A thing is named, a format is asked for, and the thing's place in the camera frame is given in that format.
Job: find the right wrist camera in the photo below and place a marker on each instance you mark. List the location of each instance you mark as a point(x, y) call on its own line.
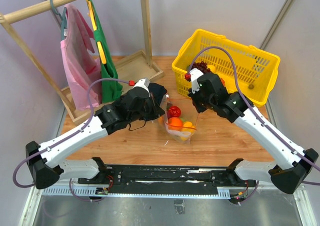
point(192, 76)

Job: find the yellow lemon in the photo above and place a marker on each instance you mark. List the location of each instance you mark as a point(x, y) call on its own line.
point(212, 68)

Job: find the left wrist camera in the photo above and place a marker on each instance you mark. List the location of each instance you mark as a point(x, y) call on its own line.
point(143, 83)

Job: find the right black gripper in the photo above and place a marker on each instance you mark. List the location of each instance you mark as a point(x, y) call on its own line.
point(199, 108)

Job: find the clear zip top bag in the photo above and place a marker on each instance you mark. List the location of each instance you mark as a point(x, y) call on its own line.
point(189, 113)

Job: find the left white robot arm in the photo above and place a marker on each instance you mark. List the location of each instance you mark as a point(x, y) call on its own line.
point(47, 161)

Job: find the dark navy cloth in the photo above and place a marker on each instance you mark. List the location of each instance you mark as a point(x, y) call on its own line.
point(158, 91)

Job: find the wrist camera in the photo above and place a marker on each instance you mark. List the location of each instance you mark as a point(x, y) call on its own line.
point(192, 76)
point(143, 83)

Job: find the teal clothes hanger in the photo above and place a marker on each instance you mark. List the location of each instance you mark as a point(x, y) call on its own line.
point(58, 18)

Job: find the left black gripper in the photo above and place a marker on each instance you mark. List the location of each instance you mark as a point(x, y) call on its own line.
point(154, 113)

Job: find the yellow bell pepper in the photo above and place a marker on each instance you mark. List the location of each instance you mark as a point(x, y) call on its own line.
point(188, 130)

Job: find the wooden clothes rack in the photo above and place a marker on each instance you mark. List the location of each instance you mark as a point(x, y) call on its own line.
point(135, 66)

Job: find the pink shirt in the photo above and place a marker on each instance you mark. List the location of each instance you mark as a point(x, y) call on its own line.
point(81, 69)

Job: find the red bell pepper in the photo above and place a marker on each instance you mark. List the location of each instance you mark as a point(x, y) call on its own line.
point(173, 111)

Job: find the orange tangerine fruit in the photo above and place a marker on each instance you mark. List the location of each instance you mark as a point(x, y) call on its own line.
point(175, 123)

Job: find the yellow clothes hanger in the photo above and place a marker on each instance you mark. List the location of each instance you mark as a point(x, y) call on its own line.
point(91, 14)

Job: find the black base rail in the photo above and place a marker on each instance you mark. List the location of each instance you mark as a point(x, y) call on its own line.
point(167, 180)

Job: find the purple grape bunch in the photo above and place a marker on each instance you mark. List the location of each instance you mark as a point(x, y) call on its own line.
point(202, 66)

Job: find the green shirt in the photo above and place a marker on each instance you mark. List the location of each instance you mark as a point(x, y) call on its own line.
point(111, 90)

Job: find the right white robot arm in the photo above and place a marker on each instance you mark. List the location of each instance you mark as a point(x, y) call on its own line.
point(291, 163)

